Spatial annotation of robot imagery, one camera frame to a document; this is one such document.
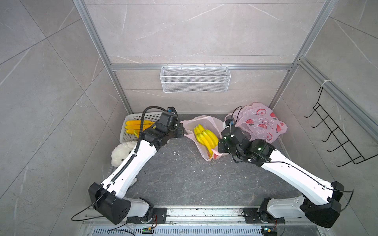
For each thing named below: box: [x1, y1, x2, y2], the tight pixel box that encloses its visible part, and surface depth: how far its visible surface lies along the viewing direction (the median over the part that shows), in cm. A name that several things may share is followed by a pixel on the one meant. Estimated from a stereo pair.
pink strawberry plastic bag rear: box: [224, 102, 288, 144], surface depth 106 cm
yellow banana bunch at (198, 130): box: [193, 123, 214, 158], surface depth 99 cm
